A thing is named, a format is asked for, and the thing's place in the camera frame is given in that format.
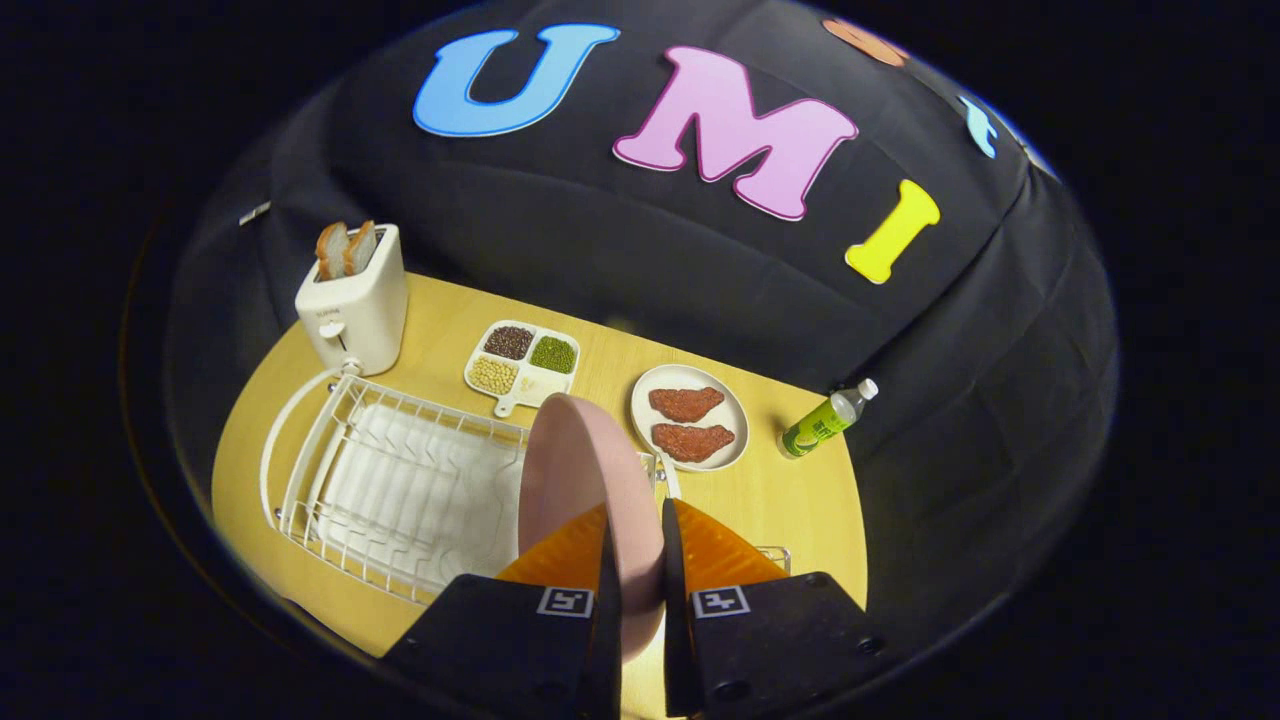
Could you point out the white clip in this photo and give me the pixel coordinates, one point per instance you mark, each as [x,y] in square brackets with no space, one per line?
[254,213]

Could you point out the white plate with steaks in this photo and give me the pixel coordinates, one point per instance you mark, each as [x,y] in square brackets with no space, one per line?
[690,375]

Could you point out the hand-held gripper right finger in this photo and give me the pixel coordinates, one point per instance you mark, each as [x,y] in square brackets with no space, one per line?
[770,650]

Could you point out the black backdrop cloth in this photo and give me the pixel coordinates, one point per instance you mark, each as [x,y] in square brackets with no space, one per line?
[600,230]

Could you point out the pink plate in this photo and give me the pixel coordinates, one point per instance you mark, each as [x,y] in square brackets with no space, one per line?
[590,470]

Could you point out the toast slice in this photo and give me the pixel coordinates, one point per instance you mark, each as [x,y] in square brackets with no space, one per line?
[331,250]
[360,247]

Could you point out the white divided bean dish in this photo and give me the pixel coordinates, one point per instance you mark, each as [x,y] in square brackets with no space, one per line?
[520,375]

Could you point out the white toaster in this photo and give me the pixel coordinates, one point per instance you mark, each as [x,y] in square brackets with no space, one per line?
[360,310]

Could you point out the brown steak piece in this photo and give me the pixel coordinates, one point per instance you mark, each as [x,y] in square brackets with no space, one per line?
[692,442]
[685,403]

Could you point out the green drink bottle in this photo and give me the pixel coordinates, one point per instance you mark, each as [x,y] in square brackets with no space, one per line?
[815,428]

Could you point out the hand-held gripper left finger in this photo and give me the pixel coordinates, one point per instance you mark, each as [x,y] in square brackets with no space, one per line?
[520,650]

